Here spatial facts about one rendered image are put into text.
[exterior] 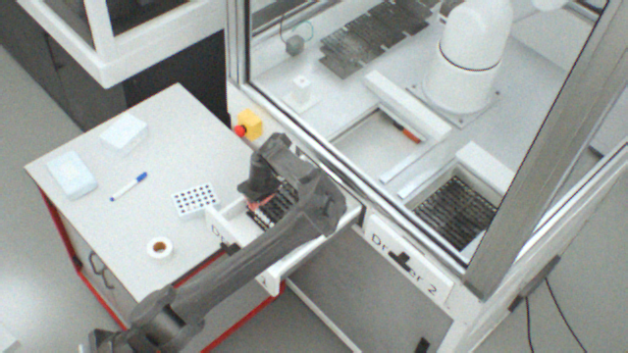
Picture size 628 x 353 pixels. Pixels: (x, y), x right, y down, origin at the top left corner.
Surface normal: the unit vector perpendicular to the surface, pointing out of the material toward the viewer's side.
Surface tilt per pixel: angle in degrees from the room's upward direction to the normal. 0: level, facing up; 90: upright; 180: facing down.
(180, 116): 0
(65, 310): 0
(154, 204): 0
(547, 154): 90
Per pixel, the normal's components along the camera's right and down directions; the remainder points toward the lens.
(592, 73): -0.73, 0.51
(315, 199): 0.76, -0.41
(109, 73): 0.69, 0.61
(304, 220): 0.07, 0.36
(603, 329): 0.07, -0.61
